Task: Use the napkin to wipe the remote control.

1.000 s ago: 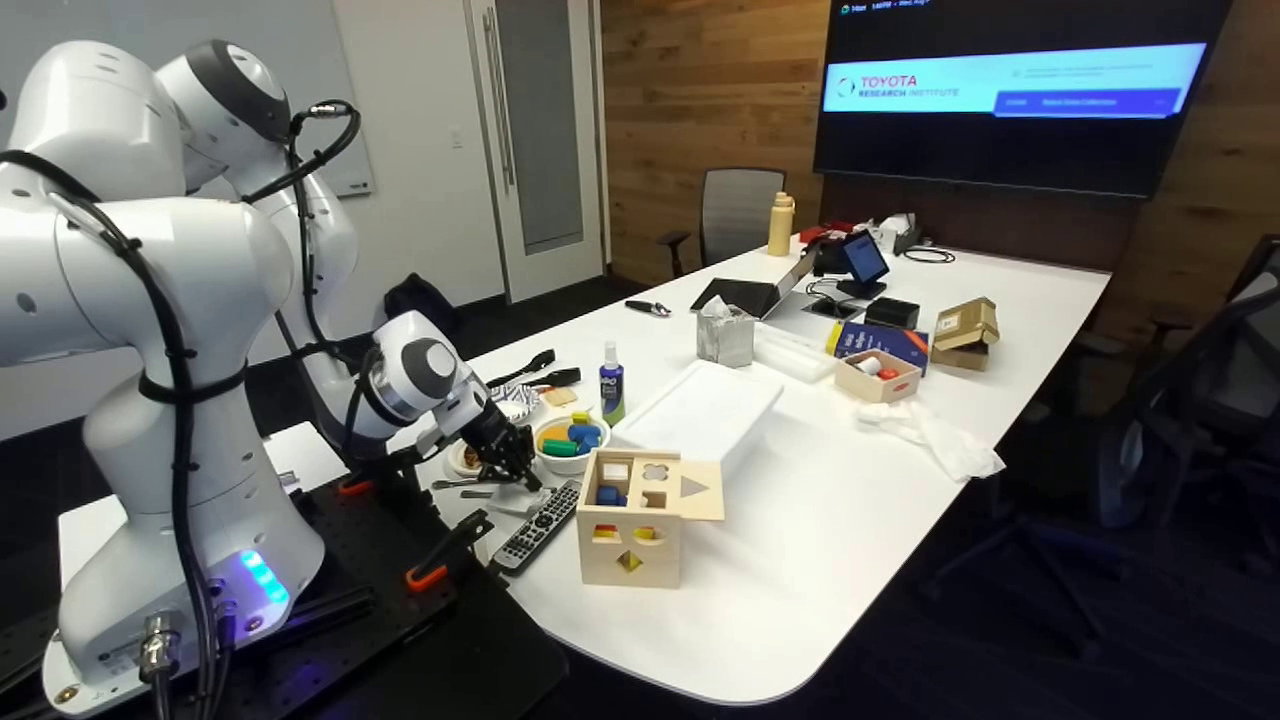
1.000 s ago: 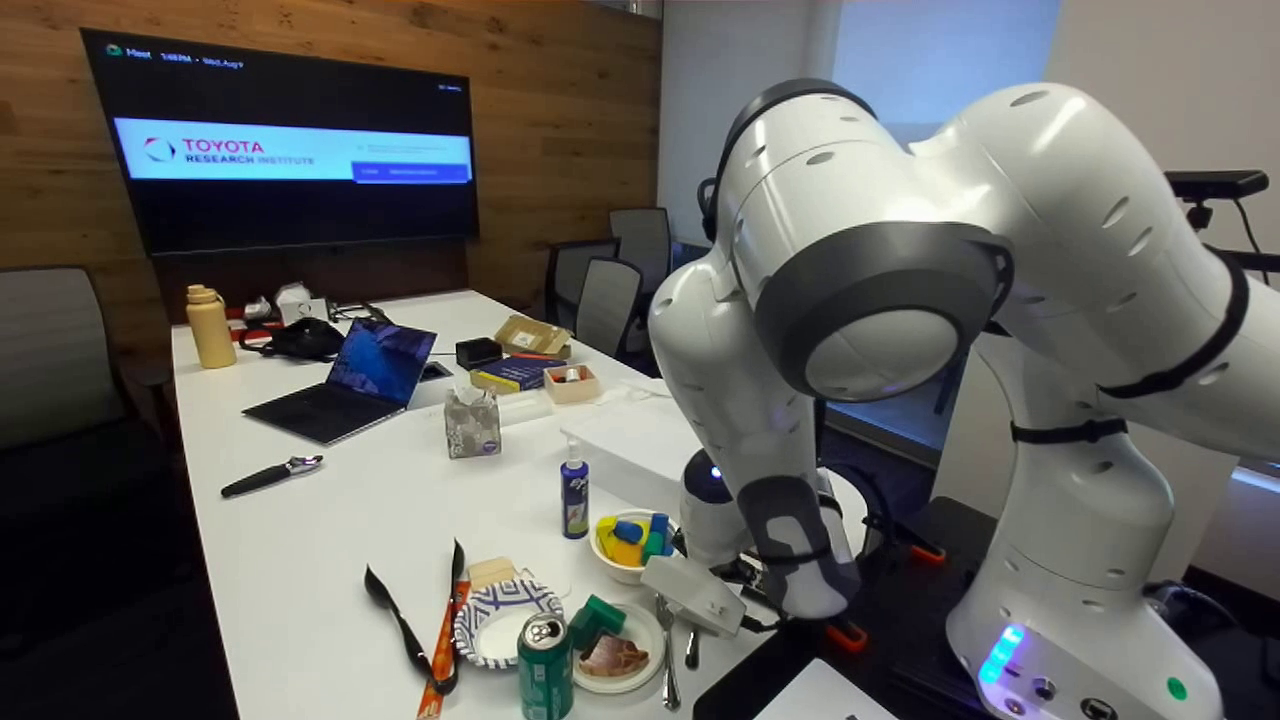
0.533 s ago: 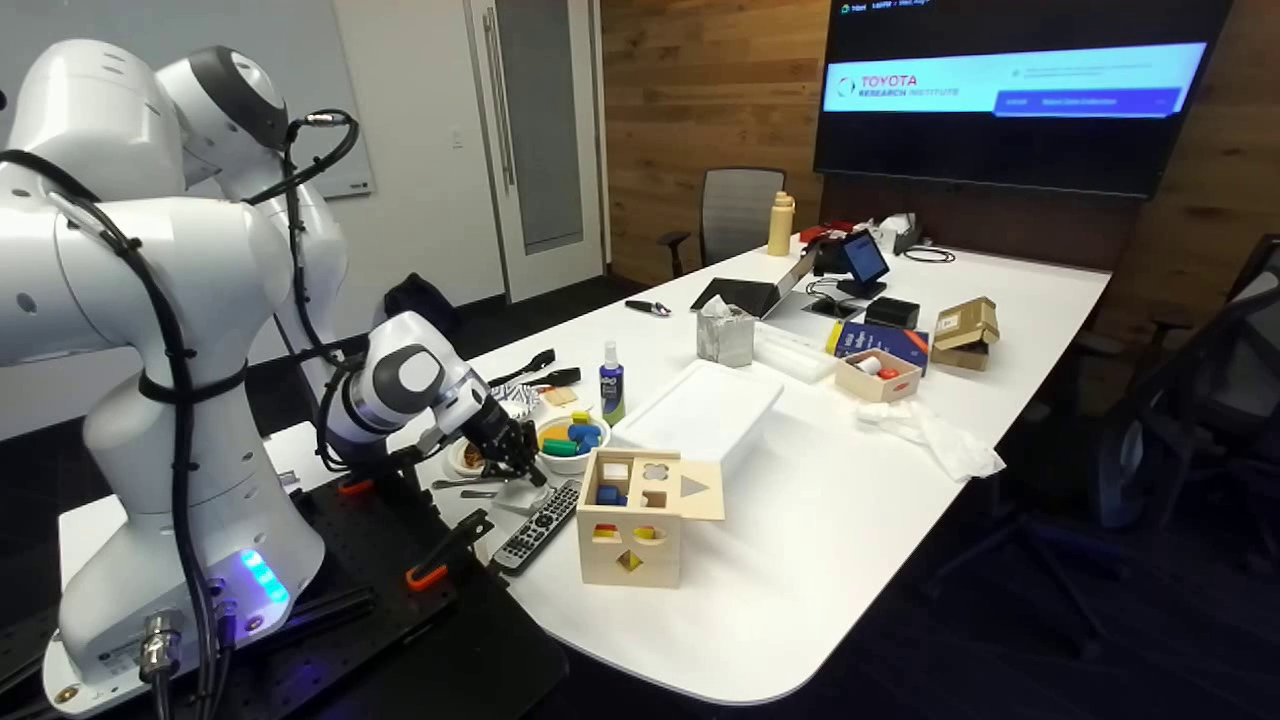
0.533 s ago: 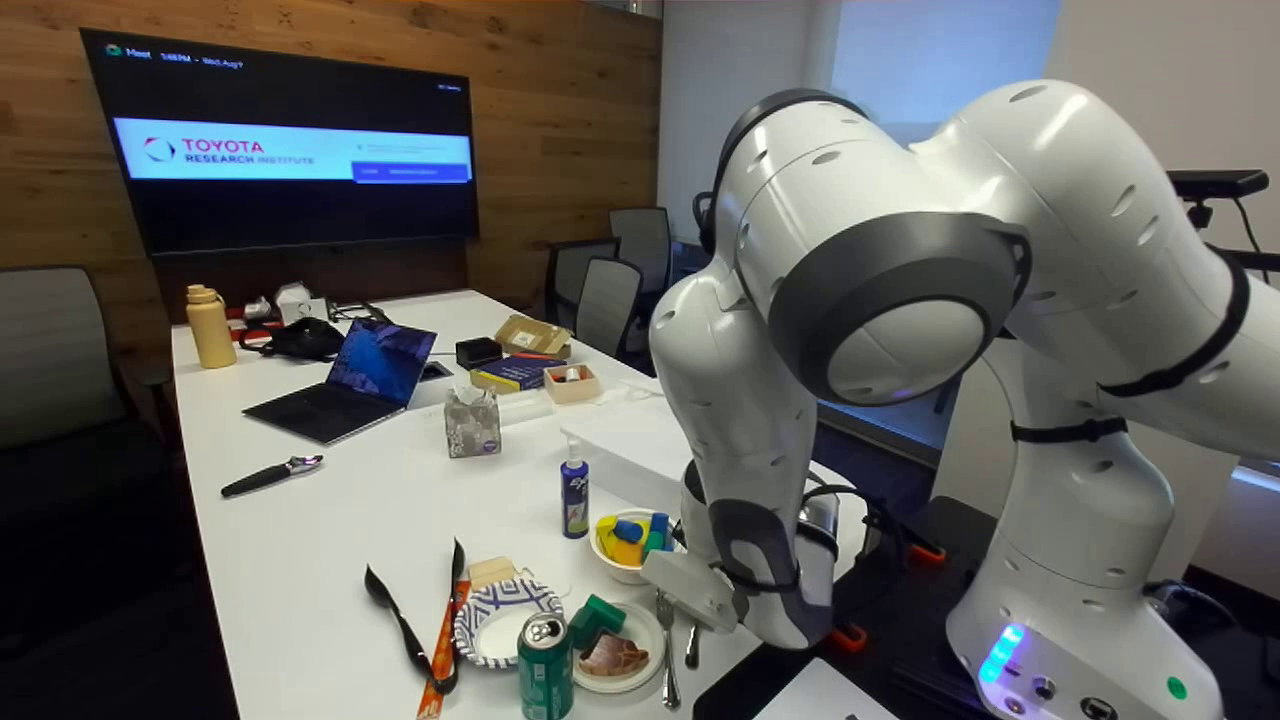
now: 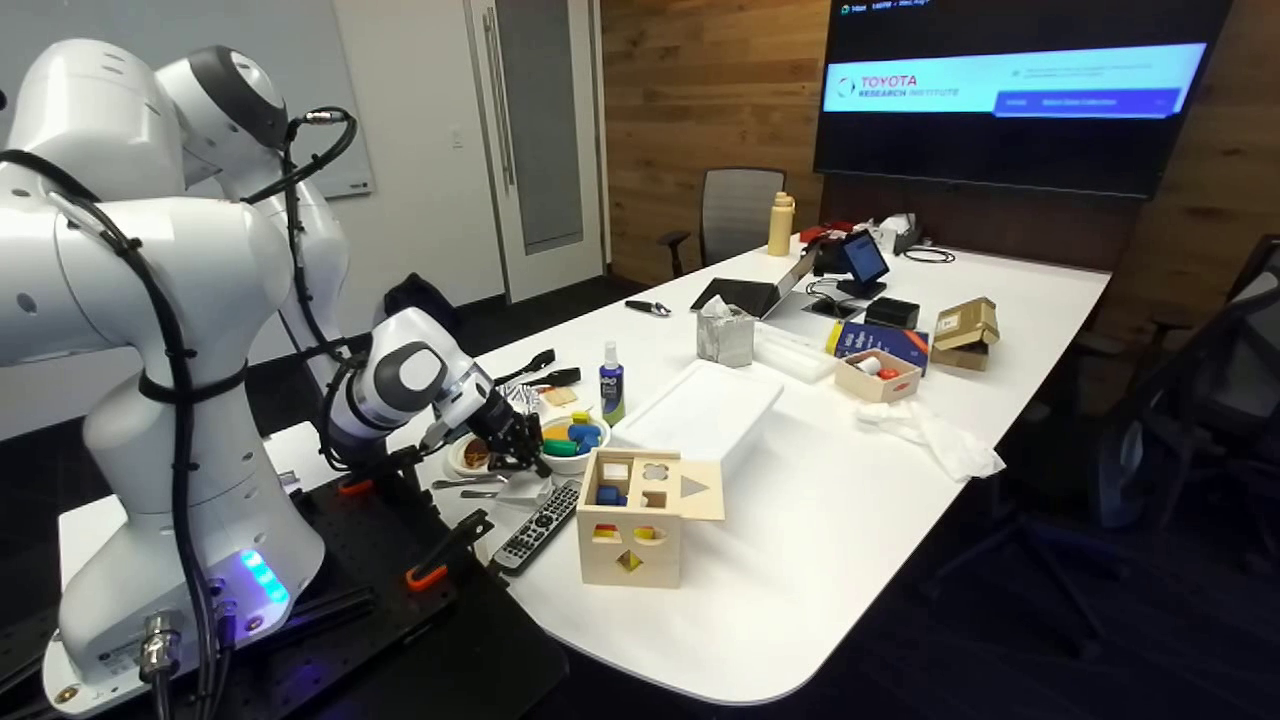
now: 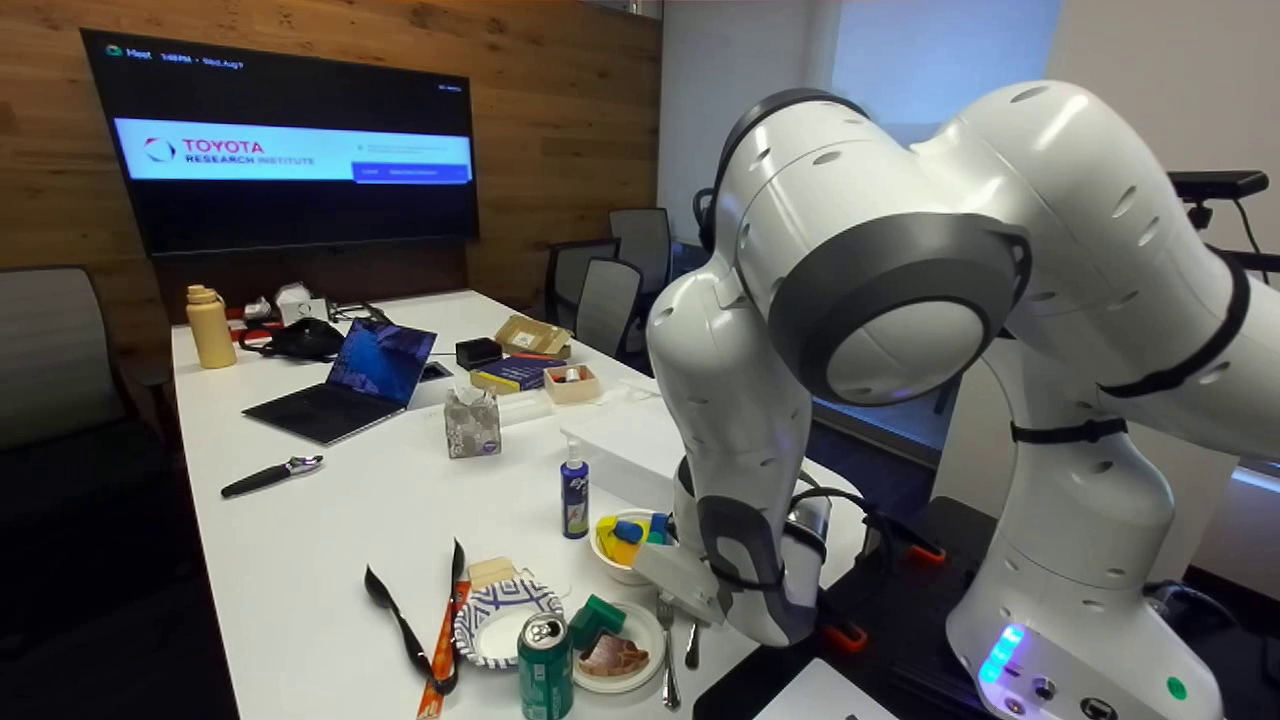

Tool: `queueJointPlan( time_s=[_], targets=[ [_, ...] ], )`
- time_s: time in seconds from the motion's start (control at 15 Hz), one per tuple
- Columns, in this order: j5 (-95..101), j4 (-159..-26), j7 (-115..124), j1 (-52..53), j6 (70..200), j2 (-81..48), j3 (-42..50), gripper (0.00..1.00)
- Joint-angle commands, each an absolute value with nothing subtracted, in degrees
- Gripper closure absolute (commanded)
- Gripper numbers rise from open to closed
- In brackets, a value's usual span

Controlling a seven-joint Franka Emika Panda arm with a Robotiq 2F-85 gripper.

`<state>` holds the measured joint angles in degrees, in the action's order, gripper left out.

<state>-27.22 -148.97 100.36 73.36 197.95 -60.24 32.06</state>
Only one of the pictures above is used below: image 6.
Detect brown toy steak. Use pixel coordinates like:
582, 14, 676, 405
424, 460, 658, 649
581, 634, 651, 675

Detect green cube block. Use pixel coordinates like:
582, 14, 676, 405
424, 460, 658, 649
564, 593, 630, 656

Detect black mounting board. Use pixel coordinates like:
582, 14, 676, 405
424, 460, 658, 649
691, 493, 1070, 720

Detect black bag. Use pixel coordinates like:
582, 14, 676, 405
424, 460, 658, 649
254, 315, 348, 365

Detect open cardboard box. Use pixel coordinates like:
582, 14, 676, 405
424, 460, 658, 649
492, 314, 576, 370

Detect wall mounted tv screen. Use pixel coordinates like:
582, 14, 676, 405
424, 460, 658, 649
78, 29, 483, 261

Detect orange round block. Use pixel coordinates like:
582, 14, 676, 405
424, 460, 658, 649
592, 520, 648, 567

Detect tan plastic bottle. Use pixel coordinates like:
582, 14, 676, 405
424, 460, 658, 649
178, 279, 239, 372

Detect green soda can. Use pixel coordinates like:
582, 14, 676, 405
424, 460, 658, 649
511, 612, 576, 720

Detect orange and black tongs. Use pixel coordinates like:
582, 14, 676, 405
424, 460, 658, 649
411, 535, 470, 720

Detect black office chair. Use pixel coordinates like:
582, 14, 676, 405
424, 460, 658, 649
545, 235, 624, 334

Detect black spatula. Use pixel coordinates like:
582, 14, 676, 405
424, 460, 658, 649
360, 564, 434, 675

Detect small black box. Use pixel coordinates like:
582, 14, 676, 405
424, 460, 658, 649
453, 335, 503, 372

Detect small open wooden box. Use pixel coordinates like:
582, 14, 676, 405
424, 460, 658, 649
540, 360, 609, 409

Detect white bowl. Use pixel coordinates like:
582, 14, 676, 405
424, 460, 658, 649
582, 503, 682, 590

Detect black clamp orange grip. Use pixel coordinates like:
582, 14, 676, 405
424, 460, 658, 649
813, 612, 872, 656
864, 514, 952, 574

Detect white base board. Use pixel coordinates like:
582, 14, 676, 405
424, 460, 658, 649
752, 656, 901, 720

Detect small white plate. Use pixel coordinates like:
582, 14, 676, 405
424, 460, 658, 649
567, 605, 669, 699

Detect black camera on tripod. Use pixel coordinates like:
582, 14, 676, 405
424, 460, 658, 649
1165, 165, 1280, 274

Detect blue bottle with white cap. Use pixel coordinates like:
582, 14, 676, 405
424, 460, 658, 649
555, 445, 594, 545

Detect white box object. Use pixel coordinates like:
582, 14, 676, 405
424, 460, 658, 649
270, 279, 337, 327

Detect blue patterned paper plate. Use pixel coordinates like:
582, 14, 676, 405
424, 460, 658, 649
453, 567, 571, 674

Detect dark office chair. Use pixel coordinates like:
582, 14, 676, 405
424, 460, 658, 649
609, 205, 676, 294

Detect grey mesh office chair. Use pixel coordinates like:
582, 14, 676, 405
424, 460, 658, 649
571, 256, 648, 360

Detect grey back office chair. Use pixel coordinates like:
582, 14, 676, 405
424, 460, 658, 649
0, 263, 164, 535

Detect black laptop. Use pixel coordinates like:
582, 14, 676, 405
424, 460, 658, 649
239, 315, 439, 448

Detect black pen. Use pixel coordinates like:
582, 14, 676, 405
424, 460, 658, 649
217, 453, 329, 503

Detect window with white blind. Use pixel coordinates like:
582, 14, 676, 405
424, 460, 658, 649
822, 0, 1070, 151

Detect beige square pad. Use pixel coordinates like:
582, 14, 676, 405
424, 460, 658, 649
467, 557, 520, 593

